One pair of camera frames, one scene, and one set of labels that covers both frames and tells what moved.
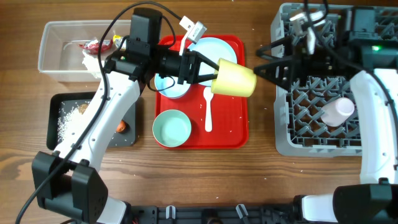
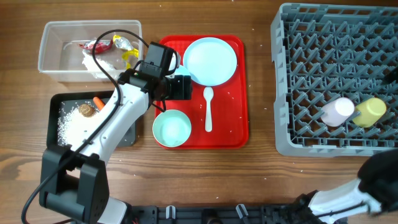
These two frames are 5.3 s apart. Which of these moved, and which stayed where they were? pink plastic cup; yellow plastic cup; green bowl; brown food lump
Moved: yellow plastic cup
Stayed: green bowl; pink plastic cup; brown food lump
